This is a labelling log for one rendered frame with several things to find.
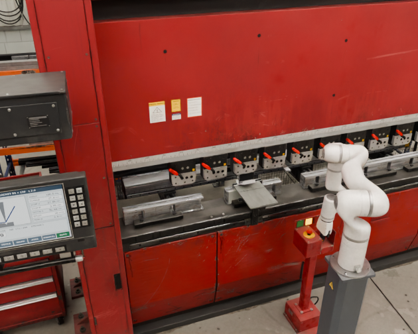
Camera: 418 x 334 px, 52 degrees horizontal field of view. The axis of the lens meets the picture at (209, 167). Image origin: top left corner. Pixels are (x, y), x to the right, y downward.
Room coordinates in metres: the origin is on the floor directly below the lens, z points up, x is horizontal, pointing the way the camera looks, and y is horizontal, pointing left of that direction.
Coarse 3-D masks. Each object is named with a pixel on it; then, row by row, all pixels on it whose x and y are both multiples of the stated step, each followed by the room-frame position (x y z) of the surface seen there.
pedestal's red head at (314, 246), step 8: (296, 224) 2.19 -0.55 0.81; (304, 224) 2.21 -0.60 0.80; (296, 232) 2.17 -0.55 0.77; (296, 240) 2.16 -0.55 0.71; (304, 240) 2.08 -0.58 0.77; (312, 240) 2.08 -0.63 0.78; (320, 240) 2.08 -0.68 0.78; (328, 240) 2.16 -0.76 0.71; (304, 248) 2.07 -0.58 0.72; (312, 248) 2.06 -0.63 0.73; (320, 248) 2.08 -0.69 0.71; (328, 248) 2.10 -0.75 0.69
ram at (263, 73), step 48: (144, 48) 2.16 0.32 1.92; (192, 48) 2.24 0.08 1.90; (240, 48) 2.33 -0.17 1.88; (288, 48) 2.42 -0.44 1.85; (336, 48) 2.53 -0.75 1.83; (384, 48) 2.64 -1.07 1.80; (144, 96) 2.15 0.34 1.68; (192, 96) 2.24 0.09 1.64; (240, 96) 2.33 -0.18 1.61; (288, 96) 2.43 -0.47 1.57; (336, 96) 2.55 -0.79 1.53; (384, 96) 2.67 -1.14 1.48; (144, 144) 2.14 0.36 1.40; (192, 144) 2.24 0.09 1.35
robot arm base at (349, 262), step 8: (344, 240) 1.59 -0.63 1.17; (368, 240) 1.58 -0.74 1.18; (344, 248) 1.58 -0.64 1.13; (352, 248) 1.56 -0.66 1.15; (360, 248) 1.55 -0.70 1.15; (336, 256) 1.66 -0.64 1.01; (344, 256) 1.58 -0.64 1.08; (352, 256) 1.56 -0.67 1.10; (360, 256) 1.56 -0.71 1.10; (336, 264) 1.60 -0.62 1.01; (344, 264) 1.57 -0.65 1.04; (352, 264) 1.55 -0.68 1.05; (360, 264) 1.56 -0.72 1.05; (368, 264) 1.60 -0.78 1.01; (344, 272) 1.54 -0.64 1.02; (352, 272) 1.55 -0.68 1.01; (360, 272) 1.55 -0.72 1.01; (368, 272) 1.55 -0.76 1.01
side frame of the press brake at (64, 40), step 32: (32, 0) 1.80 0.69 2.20; (64, 0) 1.84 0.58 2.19; (32, 32) 1.80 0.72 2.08; (64, 32) 1.84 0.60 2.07; (64, 64) 1.83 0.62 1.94; (96, 64) 1.87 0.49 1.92; (96, 96) 1.87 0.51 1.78; (96, 128) 1.86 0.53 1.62; (64, 160) 1.81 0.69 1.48; (96, 160) 1.86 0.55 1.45; (96, 192) 1.85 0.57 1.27; (96, 224) 1.84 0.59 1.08; (96, 256) 1.83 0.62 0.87; (96, 288) 1.82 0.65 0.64; (96, 320) 1.81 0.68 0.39; (128, 320) 1.87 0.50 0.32
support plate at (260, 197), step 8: (248, 184) 2.37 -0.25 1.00; (256, 184) 2.37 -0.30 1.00; (240, 192) 2.27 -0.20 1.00; (248, 192) 2.27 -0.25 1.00; (256, 192) 2.27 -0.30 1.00; (264, 192) 2.27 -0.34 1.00; (248, 200) 2.18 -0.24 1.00; (256, 200) 2.18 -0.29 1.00; (264, 200) 2.18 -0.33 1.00; (272, 200) 2.18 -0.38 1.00
